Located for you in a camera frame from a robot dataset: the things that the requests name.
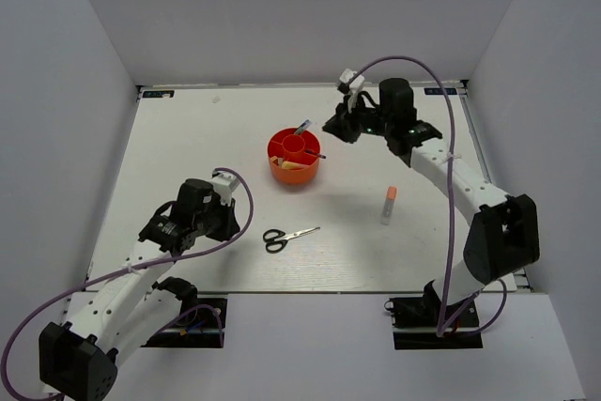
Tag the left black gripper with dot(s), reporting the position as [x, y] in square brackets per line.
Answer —
[231, 224]

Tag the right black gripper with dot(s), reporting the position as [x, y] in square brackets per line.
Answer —
[343, 124]

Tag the blue gel pen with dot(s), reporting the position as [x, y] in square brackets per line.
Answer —
[304, 126]

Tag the blue ballpoint pen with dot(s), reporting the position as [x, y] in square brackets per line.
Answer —
[315, 154]

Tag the black handled scissors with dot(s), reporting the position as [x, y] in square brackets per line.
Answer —
[275, 239]

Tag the yellow orange highlighter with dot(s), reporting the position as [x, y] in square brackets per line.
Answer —
[286, 165]

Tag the orange capped glue stick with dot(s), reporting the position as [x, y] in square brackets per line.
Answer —
[387, 209]

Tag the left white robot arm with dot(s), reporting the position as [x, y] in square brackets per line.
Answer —
[81, 357]

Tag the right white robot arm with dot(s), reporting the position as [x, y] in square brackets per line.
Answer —
[504, 233]

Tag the orange round desk organizer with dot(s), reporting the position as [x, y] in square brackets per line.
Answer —
[290, 147]

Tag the right blue corner label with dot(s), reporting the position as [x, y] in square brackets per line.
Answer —
[436, 91]

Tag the blue corner label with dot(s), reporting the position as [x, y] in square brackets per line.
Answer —
[436, 91]
[158, 94]

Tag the left blue corner label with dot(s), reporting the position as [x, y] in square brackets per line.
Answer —
[158, 94]

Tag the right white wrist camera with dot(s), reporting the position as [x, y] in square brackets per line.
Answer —
[349, 81]

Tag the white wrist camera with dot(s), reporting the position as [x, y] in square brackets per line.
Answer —
[349, 81]
[224, 184]

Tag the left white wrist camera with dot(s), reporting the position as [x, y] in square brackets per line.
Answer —
[224, 184]

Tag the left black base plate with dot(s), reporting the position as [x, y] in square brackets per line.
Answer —
[203, 329]

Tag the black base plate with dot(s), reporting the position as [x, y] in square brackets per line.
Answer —
[415, 326]
[203, 329]

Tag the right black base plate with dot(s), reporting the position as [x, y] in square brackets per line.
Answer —
[415, 326]

